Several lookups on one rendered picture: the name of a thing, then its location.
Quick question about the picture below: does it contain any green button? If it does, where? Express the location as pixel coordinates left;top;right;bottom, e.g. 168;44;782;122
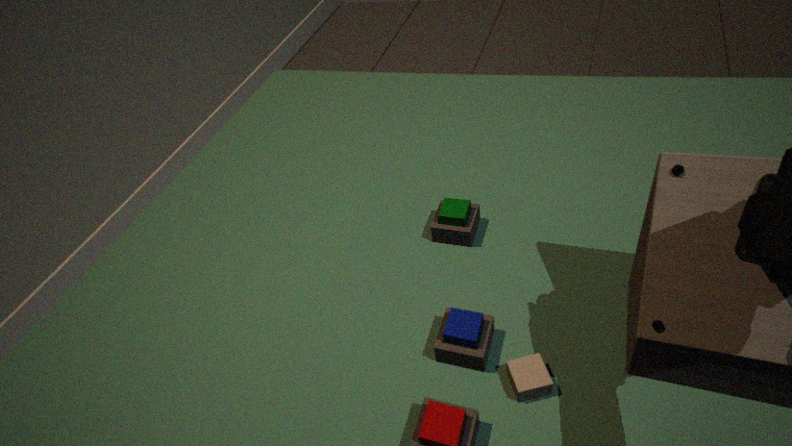
431;198;480;247

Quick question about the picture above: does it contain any red button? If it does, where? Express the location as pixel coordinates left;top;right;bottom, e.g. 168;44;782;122
409;397;480;446

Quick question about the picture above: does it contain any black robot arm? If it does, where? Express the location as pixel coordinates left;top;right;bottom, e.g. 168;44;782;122
735;148;792;290

